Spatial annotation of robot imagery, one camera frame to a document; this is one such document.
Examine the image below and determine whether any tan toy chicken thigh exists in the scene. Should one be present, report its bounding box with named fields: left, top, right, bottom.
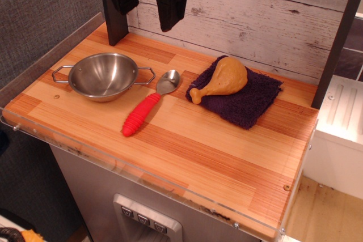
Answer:
left=189, top=57, right=248, bottom=104

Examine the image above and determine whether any purple folded cloth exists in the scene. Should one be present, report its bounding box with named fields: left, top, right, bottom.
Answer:
left=200, top=68, right=282, bottom=129

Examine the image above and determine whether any clear acrylic edge guard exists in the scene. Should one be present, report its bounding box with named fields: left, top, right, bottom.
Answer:
left=3, top=100, right=318, bottom=241

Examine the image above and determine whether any silver button control panel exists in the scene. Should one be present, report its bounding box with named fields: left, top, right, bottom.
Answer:
left=113, top=194, right=183, bottom=241

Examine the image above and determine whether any orange and black object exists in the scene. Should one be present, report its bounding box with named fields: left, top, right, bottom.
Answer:
left=1, top=227, right=44, bottom=242

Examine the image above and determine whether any dark left shelf post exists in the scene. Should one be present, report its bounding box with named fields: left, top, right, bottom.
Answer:
left=102, top=0, right=129, bottom=46

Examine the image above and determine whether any dark shelf post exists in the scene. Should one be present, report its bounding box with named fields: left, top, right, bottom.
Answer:
left=311, top=0, right=361, bottom=109
left=102, top=0, right=129, bottom=46

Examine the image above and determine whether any red-handled metal spoon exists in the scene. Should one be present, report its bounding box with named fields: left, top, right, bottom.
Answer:
left=121, top=70, right=180, bottom=137

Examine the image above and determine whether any steel two-handled bowl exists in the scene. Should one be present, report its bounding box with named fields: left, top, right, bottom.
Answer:
left=52, top=53, right=156, bottom=102

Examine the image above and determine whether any dark right shelf post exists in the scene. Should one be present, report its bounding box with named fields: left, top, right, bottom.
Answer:
left=311, top=0, right=361, bottom=109

